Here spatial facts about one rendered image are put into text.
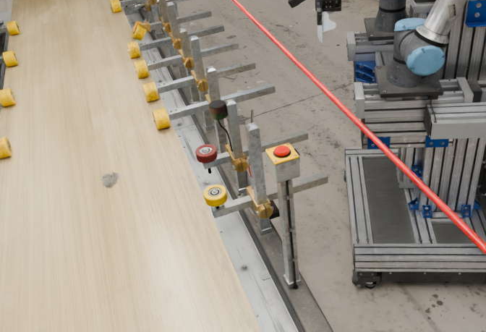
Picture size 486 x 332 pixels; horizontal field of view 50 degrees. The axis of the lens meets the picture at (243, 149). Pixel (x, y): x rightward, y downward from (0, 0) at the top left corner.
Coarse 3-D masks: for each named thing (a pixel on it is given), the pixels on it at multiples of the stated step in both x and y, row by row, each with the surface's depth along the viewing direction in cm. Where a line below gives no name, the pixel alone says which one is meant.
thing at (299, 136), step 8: (288, 136) 207; (296, 136) 206; (304, 136) 207; (264, 144) 204; (272, 144) 204; (280, 144) 205; (248, 152) 203; (216, 160) 200; (224, 160) 201; (208, 168) 200
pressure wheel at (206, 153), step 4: (208, 144) 200; (200, 148) 198; (204, 148) 197; (208, 148) 198; (212, 148) 198; (196, 152) 197; (200, 152) 197; (204, 152) 197; (208, 152) 196; (212, 152) 196; (216, 152) 198; (196, 156) 198; (200, 156) 195; (204, 156) 194; (208, 156) 194; (212, 156) 195; (216, 156) 198; (200, 160) 196; (204, 160) 195; (208, 160) 195; (212, 160) 196; (208, 172) 203
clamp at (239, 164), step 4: (228, 144) 205; (228, 148) 203; (228, 152) 202; (232, 156) 198; (244, 156) 197; (232, 160) 198; (236, 160) 196; (240, 160) 197; (244, 160) 196; (232, 164) 201; (236, 164) 195; (240, 164) 195; (244, 164) 196; (236, 168) 196; (240, 168) 196; (244, 168) 197
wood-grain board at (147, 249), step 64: (64, 0) 364; (64, 64) 276; (128, 64) 267; (0, 128) 229; (64, 128) 223; (128, 128) 217; (0, 192) 191; (64, 192) 187; (128, 192) 183; (192, 192) 179; (0, 256) 164; (64, 256) 161; (128, 256) 158; (192, 256) 155; (0, 320) 143; (64, 320) 141; (128, 320) 139; (192, 320) 136; (256, 320) 134
